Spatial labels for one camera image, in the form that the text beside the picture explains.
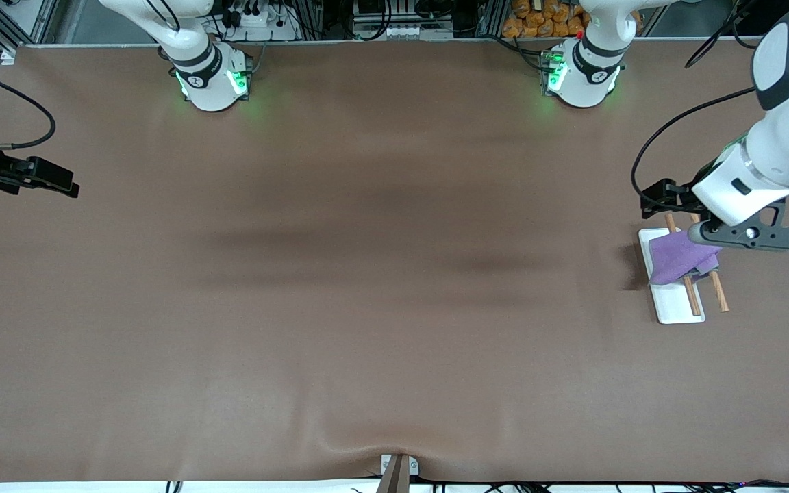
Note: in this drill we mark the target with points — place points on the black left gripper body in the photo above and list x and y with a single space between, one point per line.
677 195

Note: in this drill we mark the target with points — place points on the purple towel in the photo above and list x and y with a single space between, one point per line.
682 257

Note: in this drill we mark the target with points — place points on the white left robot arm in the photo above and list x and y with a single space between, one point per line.
785 137

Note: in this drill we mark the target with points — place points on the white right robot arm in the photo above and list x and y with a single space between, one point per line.
204 77

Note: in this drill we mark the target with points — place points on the white rack with wooden rods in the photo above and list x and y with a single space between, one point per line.
672 305

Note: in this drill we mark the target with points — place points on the pile of orange packets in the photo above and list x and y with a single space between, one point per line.
538 20

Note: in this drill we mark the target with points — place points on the white power strip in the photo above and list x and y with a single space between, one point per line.
257 20

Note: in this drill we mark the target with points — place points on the white terminal block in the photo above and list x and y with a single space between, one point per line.
418 31

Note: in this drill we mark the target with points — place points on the brown table mat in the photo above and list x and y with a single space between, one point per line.
394 342

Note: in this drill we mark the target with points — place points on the aluminium frame rail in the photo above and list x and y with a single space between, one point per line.
21 24

